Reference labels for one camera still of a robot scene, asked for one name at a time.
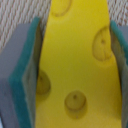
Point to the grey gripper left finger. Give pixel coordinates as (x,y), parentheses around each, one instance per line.
(18,76)

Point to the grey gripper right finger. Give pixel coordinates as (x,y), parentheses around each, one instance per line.
(119,38)

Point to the yellow toy cheese wedge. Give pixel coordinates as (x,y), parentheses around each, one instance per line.
(78,83)

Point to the beige woven placemat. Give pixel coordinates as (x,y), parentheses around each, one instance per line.
(14,12)

